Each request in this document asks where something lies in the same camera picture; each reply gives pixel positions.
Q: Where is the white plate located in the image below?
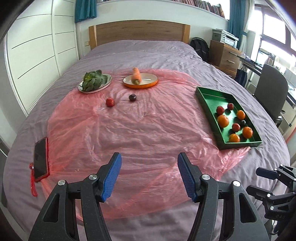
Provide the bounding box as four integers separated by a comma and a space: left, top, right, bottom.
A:
77, 73, 113, 93

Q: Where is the green tray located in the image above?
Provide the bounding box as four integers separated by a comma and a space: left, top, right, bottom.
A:
195, 86, 263, 151

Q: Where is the orange carrot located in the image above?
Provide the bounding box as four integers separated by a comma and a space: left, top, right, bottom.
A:
131, 67, 141, 85

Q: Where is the glass desk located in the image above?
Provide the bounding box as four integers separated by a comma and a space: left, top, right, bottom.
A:
239, 56, 296, 112

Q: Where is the green bok choy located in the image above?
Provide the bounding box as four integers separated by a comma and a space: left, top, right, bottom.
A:
82, 70, 109, 91

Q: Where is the orange rimmed plate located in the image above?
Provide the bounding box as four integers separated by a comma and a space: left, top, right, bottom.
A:
122, 73, 159, 90

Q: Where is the black cable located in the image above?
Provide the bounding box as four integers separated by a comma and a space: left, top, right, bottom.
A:
270, 219, 281, 235

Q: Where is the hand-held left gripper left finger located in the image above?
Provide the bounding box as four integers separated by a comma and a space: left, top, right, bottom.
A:
28, 152, 122, 241

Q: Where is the window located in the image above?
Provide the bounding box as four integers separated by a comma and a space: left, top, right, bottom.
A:
254, 0, 296, 70

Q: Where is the row of books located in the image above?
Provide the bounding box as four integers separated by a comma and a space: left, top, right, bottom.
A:
180, 0, 226, 18

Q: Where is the phone in red case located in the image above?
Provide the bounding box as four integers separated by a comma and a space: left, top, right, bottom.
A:
29, 137, 50, 197

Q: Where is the black backpack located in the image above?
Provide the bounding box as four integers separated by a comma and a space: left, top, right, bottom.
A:
190, 37, 210, 62

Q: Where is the wooden dresser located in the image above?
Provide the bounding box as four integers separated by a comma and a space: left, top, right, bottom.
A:
209, 40, 243, 78

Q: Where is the bed with purple sheet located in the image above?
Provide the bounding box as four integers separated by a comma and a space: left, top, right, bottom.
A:
2, 39, 290, 241

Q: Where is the grey printer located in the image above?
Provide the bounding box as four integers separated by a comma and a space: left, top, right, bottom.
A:
212, 29, 239, 49

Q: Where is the pink plastic sheet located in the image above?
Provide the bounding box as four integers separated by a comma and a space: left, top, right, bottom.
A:
47, 68, 251, 219

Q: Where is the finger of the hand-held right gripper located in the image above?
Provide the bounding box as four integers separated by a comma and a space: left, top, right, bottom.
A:
246, 185, 275, 202
255, 167, 281, 180

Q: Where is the dark blue bag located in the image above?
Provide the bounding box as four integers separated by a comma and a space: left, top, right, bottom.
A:
236, 67, 248, 85

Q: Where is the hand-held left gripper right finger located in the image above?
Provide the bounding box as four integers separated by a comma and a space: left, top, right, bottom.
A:
177, 152, 271, 241

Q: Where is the grey desk chair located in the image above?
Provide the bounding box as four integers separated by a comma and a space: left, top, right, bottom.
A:
253, 64, 289, 127

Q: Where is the teal curtain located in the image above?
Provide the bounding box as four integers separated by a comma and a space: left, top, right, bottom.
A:
229, 0, 248, 49
75, 0, 97, 23

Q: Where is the white wardrobe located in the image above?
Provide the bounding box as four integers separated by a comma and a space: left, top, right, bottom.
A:
5, 0, 80, 116

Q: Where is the wooden headboard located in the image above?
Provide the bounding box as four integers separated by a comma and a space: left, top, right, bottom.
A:
89, 20, 190, 50

